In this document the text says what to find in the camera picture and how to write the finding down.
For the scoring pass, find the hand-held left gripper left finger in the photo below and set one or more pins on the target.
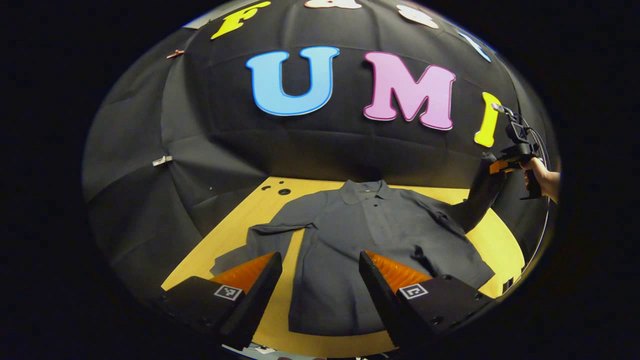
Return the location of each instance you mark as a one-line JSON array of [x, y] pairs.
[[257, 300]]

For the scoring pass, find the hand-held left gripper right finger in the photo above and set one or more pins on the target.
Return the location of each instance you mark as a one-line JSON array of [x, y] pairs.
[[382, 300]]

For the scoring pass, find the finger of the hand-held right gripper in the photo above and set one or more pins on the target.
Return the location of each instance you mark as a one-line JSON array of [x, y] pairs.
[[500, 166]]

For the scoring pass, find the grey collared shirt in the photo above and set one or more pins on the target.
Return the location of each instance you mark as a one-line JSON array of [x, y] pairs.
[[350, 225]]

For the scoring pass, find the white printed sheet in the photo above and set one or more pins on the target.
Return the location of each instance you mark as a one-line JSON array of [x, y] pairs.
[[262, 350]]

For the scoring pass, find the black table edge clamp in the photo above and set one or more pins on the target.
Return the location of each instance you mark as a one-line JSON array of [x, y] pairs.
[[507, 285]]

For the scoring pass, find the black backdrop cloth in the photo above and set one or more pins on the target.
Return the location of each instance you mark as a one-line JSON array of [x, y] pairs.
[[320, 145]]

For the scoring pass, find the silver metal clip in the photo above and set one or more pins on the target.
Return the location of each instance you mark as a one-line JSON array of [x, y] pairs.
[[162, 160]]

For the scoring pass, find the copper metal clip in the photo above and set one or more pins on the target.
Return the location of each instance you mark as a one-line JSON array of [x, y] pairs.
[[175, 53]]

